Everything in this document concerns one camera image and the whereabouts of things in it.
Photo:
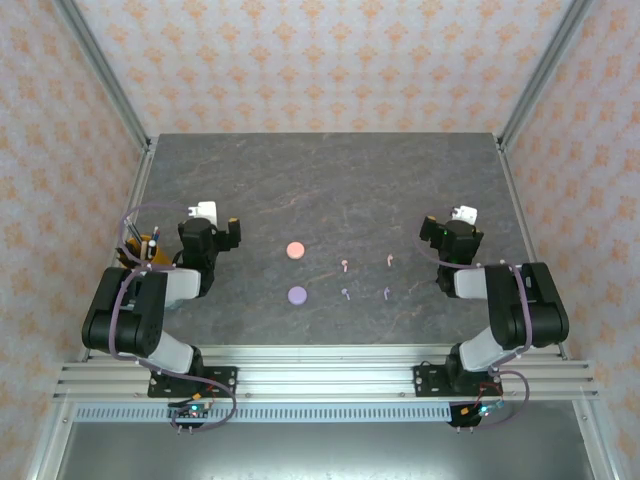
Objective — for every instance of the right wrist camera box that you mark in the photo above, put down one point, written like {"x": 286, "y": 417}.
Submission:
{"x": 467, "y": 213}

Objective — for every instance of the pink earbud charging case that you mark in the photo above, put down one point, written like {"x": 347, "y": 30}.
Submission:
{"x": 295, "y": 250}

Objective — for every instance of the white pen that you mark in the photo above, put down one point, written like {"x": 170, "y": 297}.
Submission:
{"x": 154, "y": 234}

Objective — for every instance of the aluminium frame post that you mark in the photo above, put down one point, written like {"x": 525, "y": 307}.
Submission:
{"x": 540, "y": 75}
{"x": 109, "y": 80}

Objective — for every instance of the black pen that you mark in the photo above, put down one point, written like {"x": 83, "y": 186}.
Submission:
{"x": 138, "y": 236}
{"x": 133, "y": 235}

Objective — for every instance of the purple earbud charging case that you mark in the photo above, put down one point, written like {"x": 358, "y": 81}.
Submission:
{"x": 297, "y": 295}

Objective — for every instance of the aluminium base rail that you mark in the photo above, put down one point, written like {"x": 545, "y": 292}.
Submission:
{"x": 325, "y": 380}

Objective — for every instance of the white capped marker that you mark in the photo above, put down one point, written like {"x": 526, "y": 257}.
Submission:
{"x": 152, "y": 249}

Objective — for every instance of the orange pen holder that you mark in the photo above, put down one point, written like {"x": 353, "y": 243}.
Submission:
{"x": 161, "y": 256}

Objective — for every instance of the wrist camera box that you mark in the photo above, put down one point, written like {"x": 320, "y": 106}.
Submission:
{"x": 467, "y": 213}
{"x": 207, "y": 210}

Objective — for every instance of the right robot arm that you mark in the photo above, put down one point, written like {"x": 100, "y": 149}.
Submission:
{"x": 540, "y": 310}

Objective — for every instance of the small controller circuit board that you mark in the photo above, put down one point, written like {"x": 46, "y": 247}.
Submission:
{"x": 192, "y": 411}
{"x": 482, "y": 411}

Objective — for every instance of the grey metal sheet panel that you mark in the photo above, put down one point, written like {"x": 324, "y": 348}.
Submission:
{"x": 320, "y": 452}

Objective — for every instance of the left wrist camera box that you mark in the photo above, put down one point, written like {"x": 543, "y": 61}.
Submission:
{"x": 207, "y": 210}

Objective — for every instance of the aluminium table side rail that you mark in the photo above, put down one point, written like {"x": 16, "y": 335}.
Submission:
{"x": 131, "y": 210}
{"x": 522, "y": 220}

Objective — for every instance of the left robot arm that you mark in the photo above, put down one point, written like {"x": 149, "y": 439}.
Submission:
{"x": 135, "y": 320}

